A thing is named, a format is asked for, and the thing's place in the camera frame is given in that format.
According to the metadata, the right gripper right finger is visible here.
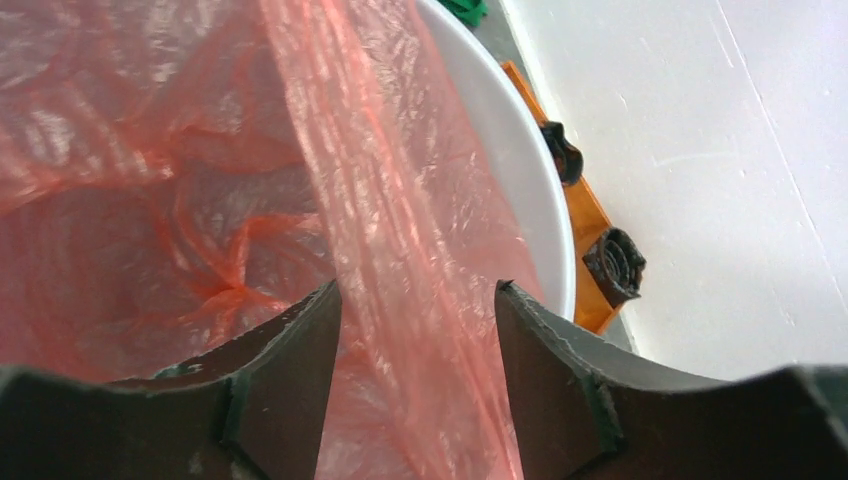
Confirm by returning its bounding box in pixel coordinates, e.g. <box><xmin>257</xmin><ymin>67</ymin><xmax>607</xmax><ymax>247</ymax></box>
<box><xmin>495</xmin><ymin>281</ymin><xmax>847</xmax><ymax>479</ymax></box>

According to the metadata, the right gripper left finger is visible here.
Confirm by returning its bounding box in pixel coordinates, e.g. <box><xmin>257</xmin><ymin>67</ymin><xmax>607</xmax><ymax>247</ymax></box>
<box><xmin>1</xmin><ymin>282</ymin><xmax>342</xmax><ymax>479</ymax></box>

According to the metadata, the red plastic trash bag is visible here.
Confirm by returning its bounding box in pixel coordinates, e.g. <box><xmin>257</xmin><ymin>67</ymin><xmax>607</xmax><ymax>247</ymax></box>
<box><xmin>1</xmin><ymin>1</ymin><xmax>539</xmax><ymax>479</ymax></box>

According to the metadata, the grey trash bin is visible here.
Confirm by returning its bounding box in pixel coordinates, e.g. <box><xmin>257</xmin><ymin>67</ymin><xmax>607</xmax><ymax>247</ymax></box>
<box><xmin>416</xmin><ymin>1</ymin><xmax>577</xmax><ymax>321</ymax></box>

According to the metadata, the orange compartment tray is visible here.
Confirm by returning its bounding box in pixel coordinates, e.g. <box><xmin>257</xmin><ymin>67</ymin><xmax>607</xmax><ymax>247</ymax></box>
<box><xmin>501</xmin><ymin>61</ymin><xmax>622</xmax><ymax>335</ymax></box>

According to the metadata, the rolled black belt right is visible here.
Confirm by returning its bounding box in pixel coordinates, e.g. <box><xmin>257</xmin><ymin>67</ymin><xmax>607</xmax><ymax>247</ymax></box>
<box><xmin>582</xmin><ymin>227</ymin><xmax>647</xmax><ymax>308</ymax></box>

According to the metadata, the rolled black belt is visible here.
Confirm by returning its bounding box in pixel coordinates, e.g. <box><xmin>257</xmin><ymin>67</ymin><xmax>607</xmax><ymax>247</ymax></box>
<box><xmin>582</xmin><ymin>227</ymin><xmax>647</xmax><ymax>308</ymax></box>
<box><xmin>539</xmin><ymin>120</ymin><xmax>584</xmax><ymax>186</ymax></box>

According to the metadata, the rolled black belt left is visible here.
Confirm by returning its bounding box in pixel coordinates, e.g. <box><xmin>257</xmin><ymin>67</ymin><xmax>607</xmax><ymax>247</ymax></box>
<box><xmin>539</xmin><ymin>120</ymin><xmax>584</xmax><ymax>186</ymax></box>

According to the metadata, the green cloth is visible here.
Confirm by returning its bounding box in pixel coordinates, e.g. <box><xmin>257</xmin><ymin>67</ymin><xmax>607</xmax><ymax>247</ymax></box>
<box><xmin>439</xmin><ymin>0</ymin><xmax>488</xmax><ymax>28</ymax></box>

